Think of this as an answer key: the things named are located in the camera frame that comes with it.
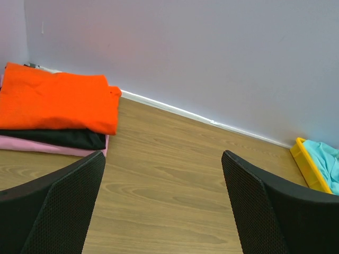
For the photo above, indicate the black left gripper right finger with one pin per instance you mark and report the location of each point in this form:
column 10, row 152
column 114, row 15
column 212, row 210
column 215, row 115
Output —
column 274, row 215

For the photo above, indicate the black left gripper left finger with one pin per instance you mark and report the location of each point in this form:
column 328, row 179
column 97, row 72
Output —
column 52, row 214

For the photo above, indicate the teal t shirt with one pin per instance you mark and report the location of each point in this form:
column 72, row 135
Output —
column 325, row 158

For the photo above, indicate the yellow plastic bin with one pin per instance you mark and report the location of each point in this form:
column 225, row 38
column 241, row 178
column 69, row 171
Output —
column 307, row 167

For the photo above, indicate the black folded t shirt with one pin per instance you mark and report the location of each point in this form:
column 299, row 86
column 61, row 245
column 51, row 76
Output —
column 73, row 138

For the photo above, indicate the pink folded t shirt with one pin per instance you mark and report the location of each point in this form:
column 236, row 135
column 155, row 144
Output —
column 17, row 144

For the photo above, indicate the orange folded t shirt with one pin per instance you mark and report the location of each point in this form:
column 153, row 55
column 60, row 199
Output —
column 37, row 99

